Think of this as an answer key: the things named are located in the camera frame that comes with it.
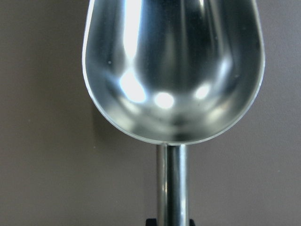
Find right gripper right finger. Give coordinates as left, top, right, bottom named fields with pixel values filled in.
left=189, top=219, right=195, bottom=226

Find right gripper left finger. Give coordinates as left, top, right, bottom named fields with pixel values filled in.
left=145, top=218, right=157, bottom=226

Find metal ice scoop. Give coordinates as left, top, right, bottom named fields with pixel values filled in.
left=82, top=0, right=265, bottom=226

